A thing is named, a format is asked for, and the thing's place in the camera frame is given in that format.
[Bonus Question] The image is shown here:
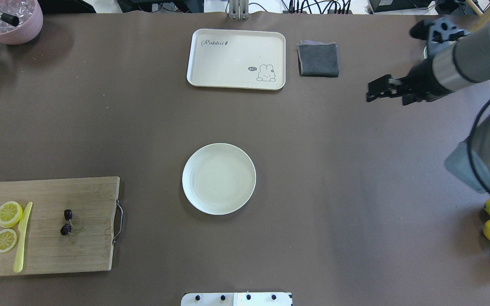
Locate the yellow plastic knife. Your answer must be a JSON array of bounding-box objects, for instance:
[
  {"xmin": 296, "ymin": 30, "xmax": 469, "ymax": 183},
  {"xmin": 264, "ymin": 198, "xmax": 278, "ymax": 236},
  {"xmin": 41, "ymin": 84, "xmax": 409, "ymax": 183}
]
[{"xmin": 12, "ymin": 201, "xmax": 34, "ymax": 274}]

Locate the pink bowl with ice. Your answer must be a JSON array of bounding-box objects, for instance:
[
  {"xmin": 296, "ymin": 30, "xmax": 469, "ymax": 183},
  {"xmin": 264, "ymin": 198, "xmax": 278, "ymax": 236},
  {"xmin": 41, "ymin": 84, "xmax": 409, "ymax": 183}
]
[{"xmin": 0, "ymin": 0, "xmax": 43, "ymax": 45}]

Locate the dark red cherry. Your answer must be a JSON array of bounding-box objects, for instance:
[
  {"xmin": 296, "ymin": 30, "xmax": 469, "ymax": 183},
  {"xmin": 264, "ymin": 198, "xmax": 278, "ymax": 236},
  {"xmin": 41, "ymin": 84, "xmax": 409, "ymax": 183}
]
[
  {"xmin": 60, "ymin": 224, "xmax": 73, "ymax": 236},
  {"xmin": 63, "ymin": 209, "xmax": 73, "ymax": 221}
]

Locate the cream round plate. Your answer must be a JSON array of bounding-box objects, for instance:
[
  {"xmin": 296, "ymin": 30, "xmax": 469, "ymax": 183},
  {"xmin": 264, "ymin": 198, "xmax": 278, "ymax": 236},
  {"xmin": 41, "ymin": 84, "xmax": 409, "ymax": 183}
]
[{"xmin": 182, "ymin": 143, "xmax": 257, "ymax": 215}]

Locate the grey folded cloth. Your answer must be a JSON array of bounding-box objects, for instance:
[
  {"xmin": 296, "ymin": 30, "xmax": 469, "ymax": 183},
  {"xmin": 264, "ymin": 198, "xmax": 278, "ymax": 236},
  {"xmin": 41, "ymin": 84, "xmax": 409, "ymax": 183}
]
[{"xmin": 297, "ymin": 40, "xmax": 340, "ymax": 78}]

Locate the lemon slice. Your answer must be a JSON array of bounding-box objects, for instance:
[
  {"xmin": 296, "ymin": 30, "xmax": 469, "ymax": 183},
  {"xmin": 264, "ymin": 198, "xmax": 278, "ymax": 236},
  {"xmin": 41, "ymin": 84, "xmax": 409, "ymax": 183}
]
[
  {"xmin": 0, "ymin": 201, "xmax": 23, "ymax": 229},
  {"xmin": 0, "ymin": 228, "xmax": 19, "ymax": 253}
]

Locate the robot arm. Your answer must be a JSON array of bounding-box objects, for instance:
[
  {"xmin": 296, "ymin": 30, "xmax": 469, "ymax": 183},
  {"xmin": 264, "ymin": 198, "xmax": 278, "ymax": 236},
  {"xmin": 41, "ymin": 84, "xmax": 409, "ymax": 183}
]
[{"xmin": 348, "ymin": 15, "xmax": 490, "ymax": 216}]

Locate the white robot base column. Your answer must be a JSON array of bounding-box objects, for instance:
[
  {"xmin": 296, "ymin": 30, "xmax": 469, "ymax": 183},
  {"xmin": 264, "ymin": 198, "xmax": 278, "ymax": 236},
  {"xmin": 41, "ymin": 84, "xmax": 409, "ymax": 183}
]
[{"xmin": 180, "ymin": 291, "xmax": 293, "ymax": 306}]

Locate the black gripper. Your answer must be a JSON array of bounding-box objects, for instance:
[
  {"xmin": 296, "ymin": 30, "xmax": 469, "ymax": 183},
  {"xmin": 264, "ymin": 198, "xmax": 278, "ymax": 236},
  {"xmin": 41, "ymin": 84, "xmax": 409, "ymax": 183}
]
[{"xmin": 366, "ymin": 17, "xmax": 467, "ymax": 106}]

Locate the wooden glass stand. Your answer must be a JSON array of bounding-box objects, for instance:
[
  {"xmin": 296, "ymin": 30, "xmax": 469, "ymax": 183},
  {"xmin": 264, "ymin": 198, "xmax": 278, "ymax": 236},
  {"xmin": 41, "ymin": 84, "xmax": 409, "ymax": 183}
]
[{"xmin": 465, "ymin": 0, "xmax": 490, "ymax": 32}]

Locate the aluminium frame post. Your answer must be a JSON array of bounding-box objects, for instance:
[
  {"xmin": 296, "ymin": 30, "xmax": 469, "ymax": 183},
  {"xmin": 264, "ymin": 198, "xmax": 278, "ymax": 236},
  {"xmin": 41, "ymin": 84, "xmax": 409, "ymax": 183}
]
[{"xmin": 228, "ymin": 0, "xmax": 249, "ymax": 20}]

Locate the cream rabbit tray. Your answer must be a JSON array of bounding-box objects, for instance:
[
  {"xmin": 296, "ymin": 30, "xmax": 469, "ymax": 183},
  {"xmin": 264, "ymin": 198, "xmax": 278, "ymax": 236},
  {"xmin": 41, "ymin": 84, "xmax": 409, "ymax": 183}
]
[{"xmin": 186, "ymin": 28, "xmax": 286, "ymax": 91}]

